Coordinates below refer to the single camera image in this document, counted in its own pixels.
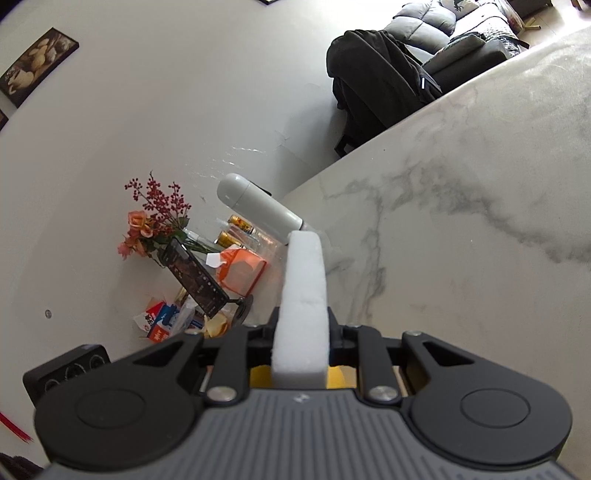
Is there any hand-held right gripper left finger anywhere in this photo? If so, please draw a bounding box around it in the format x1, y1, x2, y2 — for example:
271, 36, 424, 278
134, 308, 280, 404

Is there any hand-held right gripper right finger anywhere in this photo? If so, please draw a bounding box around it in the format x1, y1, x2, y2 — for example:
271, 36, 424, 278
328, 308, 467, 402

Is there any yellow printed bowl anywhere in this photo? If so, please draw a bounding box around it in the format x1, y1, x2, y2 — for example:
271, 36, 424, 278
249, 364, 358, 389

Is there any white sponge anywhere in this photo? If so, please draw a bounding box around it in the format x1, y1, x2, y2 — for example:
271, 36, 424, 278
271, 231, 329, 388

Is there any orange peel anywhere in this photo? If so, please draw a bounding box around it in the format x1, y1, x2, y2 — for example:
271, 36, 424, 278
203, 314, 229, 337

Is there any orange tissue pack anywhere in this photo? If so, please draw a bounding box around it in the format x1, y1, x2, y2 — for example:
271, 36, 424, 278
207, 247, 267, 296

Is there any black smartphone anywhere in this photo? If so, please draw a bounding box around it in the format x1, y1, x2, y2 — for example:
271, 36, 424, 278
159, 237, 230, 319

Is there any clear glass cup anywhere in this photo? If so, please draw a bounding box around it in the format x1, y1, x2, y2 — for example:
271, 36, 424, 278
252, 231, 289, 264

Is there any red blue carton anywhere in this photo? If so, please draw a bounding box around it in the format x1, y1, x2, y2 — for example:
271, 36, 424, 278
133, 300, 181, 344

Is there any white thermos bottle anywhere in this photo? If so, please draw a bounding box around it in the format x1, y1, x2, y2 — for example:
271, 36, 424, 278
217, 173, 303, 243

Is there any flower bouquet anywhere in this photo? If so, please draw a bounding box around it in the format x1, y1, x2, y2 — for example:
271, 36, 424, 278
117, 172, 192, 266

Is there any black electronic box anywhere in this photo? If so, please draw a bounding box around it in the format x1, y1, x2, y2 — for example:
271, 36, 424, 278
23, 344, 112, 411

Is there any dark dining chair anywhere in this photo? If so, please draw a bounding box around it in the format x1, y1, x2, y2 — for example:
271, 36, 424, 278
335, 122, 370, 160

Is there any black jacket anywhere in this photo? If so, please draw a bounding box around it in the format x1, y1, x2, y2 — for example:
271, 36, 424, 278
325, 29, 443, 144

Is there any grey sofa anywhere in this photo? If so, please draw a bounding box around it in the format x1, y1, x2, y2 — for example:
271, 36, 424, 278
385, 0, 529, 84

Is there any framed pottery picture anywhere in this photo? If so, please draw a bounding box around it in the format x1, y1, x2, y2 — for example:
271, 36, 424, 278
0, 28, 79, 109

